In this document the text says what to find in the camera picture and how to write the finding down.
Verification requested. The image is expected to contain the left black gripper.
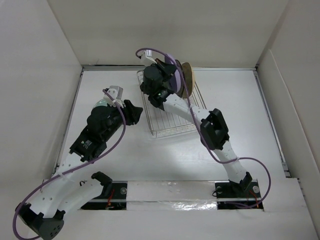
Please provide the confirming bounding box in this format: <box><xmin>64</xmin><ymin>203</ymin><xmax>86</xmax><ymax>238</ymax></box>
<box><xmin>102</xmin><ymin>99</ymin><xmax>142</xmax><ymax>142</ymax></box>

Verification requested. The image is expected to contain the purple plastic plate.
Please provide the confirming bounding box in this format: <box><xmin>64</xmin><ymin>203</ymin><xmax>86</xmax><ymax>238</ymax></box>
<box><xmin>164</xmin><ymin>54</ymin><xmax>184</xmax><ymax>97</ymax></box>

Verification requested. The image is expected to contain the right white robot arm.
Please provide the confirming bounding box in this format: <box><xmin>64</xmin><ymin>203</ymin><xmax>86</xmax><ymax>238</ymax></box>
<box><xmin>140</xmin><ymin>62</ymin><xmax>252</xmax><ymax>198</ymax></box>

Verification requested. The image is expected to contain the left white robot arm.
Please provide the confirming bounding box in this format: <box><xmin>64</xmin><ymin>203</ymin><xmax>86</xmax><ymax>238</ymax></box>
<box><xmin>12</xmin><ymin>100</ymin><xmax>143</xmax><ymax>240</ymax></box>

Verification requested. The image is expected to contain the clear glass plate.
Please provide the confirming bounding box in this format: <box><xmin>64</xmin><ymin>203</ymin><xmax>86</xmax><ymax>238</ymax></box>
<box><xmin>93</xmin><ymin>98</ymin><xmax>109</xmax><ymax>109</ymax></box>

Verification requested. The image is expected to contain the beige wooden plate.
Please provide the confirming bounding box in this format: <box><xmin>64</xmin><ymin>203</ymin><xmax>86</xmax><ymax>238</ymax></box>
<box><xmin>181</xmin><ymin>62</ymin><xmax>196</xmax><ymax>99</ymax></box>

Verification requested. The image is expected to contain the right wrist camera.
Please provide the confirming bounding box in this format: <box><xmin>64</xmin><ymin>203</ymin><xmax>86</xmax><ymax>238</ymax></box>
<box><xmin>139</xmin><ymin>50</ymin><xmax>157</xmax><ymax>67</ymax></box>

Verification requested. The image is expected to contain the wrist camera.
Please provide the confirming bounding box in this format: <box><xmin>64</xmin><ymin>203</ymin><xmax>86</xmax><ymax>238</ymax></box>
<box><xmin>102</xmin><ymin>85</ymin><xmax>124</xmax><ymax>108</ymax></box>
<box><xmin>139</xmin><ymin>50</ymin><xmax>157</xmax><ymax>67</ymax></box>

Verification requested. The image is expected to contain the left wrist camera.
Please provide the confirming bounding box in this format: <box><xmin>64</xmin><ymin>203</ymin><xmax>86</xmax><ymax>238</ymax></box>
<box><xmin>102</xmin><ymin>85</ymin><xmax>124</xmax><ymax>108</ymax></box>

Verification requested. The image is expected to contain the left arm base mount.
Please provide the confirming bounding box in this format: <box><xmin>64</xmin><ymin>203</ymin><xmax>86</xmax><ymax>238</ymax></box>
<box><xmin>80</xmin><ymin>181</ymin><xmax>128</xmax><ymax>211</ymax></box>

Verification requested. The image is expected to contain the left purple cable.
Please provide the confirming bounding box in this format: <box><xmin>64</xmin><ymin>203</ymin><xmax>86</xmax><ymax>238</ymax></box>
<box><xmin>12</xmin><ymin>88</ymin><xmax>127</xmax><ymax>240</ymax></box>

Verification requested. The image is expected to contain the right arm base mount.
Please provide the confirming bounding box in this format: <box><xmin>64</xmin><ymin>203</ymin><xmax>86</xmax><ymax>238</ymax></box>
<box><xmin>212</xmin><ymin>180</ymin><xmax>264</xmax><ymax>210</ymax></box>

